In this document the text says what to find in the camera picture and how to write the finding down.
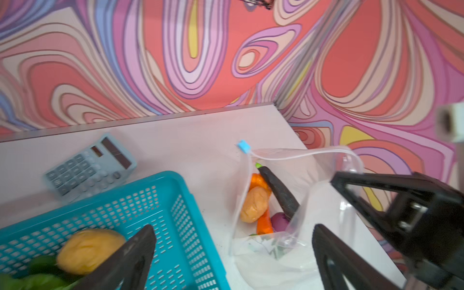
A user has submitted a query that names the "grey pocket calculator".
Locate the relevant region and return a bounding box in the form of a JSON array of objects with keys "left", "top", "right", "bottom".
[{"left": 43, "top": 133, "right": 137, "bottom": 204}]

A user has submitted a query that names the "purple red onion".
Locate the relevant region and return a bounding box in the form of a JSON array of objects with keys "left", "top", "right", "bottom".
[{"left": 271, "top": 212, "right": 290, "bottom": 232}]

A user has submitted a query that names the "orange carrot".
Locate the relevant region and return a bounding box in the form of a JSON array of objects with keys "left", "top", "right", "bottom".
[{"left": 256, "top": 209, "right": 274, "bottom": 235}]

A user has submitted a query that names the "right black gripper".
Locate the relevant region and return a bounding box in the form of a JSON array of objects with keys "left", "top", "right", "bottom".
[{"left": 331, "top": 171, "right": 464, "bottom": 290}]

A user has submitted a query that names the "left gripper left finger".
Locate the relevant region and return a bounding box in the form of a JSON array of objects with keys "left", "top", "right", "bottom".
[{"left": 73, "top": 224, "right": 157, "bottom": 290}]

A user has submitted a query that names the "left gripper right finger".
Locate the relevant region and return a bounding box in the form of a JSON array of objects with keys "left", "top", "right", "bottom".
[{"left": 312, "top": 224, "right": 398, "bottom": 290}]

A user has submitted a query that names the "dark purple eggplant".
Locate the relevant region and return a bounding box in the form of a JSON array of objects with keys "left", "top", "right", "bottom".
[{"left": 256, "top": 163, "right": 300, "bottom": 221}]

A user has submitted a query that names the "teal plastic basket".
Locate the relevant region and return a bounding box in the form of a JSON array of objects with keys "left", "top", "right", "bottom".
[{"left": 1, "top": 171, "right": 229, "bottom": 290}]

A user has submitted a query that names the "wrinkled brown bread roll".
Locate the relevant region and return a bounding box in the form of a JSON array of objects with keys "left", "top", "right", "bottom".
[{"left": 240, "top": 186, "right": 269, "bottom": 223}]

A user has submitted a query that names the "small orange pumpkin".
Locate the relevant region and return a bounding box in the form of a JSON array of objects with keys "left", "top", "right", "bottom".
[{"left": 248, "top": 174, "right": 272, "bottom": 196}]

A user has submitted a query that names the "clear zip top bag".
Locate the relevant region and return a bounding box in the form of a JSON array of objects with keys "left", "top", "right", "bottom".
[{"left": 229, "top": 141, "right": 364, "bottom": 290}]

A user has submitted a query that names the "green lettuce leaf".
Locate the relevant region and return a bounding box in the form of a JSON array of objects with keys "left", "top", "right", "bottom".
[{"left": 1, "top": 256, "right": 83, "bottom": 290}]

